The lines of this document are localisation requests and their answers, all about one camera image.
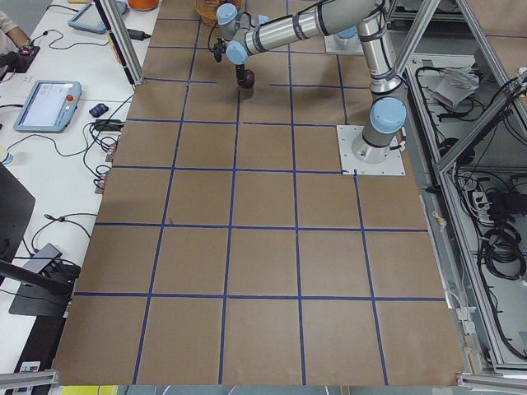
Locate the white power strip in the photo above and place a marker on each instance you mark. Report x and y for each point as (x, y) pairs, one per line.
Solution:
(480, 206)

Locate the dark blue checkered pouch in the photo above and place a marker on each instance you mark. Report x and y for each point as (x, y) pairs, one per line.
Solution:
(98, 110)

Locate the dark red apple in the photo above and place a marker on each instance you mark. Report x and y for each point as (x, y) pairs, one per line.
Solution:
(249, 79)

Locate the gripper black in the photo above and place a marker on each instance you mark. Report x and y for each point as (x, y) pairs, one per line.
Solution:
(240, 70)

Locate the aluminium frame post left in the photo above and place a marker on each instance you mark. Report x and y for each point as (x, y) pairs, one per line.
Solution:
(121, 41)

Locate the black power adapter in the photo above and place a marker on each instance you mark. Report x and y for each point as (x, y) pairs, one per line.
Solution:
(139, 35)

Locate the woven wicker basket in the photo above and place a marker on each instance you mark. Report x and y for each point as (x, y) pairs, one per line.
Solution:
(207, 9)

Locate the teach pendant far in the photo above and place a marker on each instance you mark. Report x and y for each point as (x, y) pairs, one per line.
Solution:
(97, 16)

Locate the teach pendant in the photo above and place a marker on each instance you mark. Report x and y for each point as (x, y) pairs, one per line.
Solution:
(97, 16)
(49, 107)

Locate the black monitor stand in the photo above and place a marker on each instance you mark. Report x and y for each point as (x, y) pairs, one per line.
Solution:
(39, 294)

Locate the teach pendant near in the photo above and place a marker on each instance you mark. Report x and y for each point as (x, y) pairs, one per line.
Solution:
(49, 107)

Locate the aluminium frame right side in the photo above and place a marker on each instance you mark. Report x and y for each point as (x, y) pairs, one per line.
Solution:
(481, 145)

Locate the orange round object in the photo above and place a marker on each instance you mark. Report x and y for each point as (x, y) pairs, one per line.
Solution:
(143, 5)

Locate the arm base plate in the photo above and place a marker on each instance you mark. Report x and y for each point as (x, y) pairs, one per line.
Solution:
(358, 158)

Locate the grey usb hub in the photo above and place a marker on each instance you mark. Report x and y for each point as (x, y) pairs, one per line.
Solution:
(43, 258)

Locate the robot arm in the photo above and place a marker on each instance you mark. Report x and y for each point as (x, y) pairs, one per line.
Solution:
(347, 27)

